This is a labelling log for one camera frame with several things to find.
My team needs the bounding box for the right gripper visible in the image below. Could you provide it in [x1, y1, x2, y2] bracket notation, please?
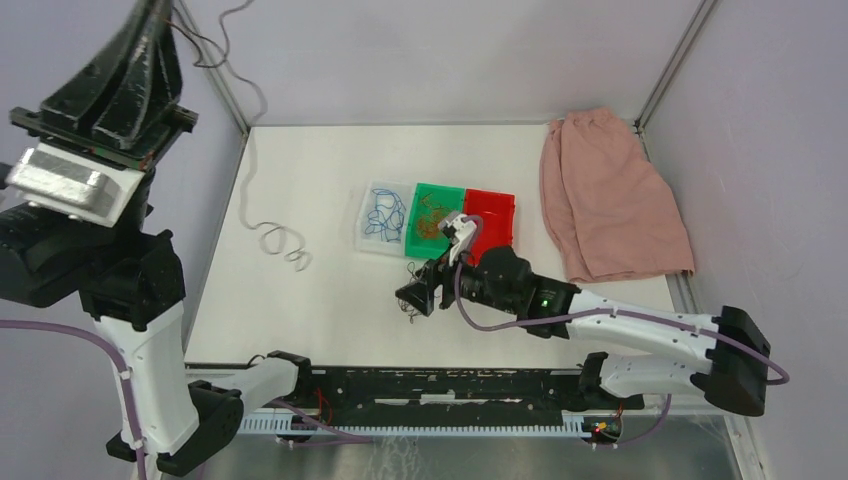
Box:
[395, 240, 519, 316]

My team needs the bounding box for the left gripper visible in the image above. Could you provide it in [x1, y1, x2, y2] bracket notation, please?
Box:
[19, 0, 204, 240]

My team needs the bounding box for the tan brown cable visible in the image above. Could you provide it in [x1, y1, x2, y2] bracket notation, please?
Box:
[413, 192, 458, 241]

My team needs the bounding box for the blue cable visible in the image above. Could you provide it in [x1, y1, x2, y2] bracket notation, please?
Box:
[367, 188, 407, 243]
[364, 198, 395, 240]
[387, 192, 409, 233]

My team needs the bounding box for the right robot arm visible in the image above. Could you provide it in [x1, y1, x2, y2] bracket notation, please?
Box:
[395, 246, 777, 417]

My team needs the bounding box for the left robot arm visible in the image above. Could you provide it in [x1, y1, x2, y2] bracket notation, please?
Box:
[1, 1, 315, 478]

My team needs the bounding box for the clear plastic bin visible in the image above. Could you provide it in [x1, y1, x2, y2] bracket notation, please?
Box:
[354, 180, 415, 257]

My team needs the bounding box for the green plastic bin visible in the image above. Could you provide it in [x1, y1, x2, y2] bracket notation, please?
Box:
[404, 183, 466, 259]

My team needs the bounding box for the red plastic bin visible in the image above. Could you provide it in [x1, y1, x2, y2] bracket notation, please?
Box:
[463, 189, 515, 266]

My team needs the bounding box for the pink cloth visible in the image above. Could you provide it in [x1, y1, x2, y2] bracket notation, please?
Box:
[539, 107, 695, 283]

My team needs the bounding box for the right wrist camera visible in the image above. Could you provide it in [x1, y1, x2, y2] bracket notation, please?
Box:
[438, 211, 484, 266]

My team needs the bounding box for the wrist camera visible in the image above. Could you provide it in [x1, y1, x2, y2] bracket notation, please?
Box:
[438, 211, 484, 266]
[6, 143, 144, 228]

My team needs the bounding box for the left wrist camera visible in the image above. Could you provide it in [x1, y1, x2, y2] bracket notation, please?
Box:
[6, 143, 144, 228]

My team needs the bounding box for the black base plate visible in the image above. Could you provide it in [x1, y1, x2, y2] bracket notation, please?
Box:
[283, 366, 645, 428]

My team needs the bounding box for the white slotted cable duct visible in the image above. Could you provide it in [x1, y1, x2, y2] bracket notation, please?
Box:
[237, 410, 591, 439]

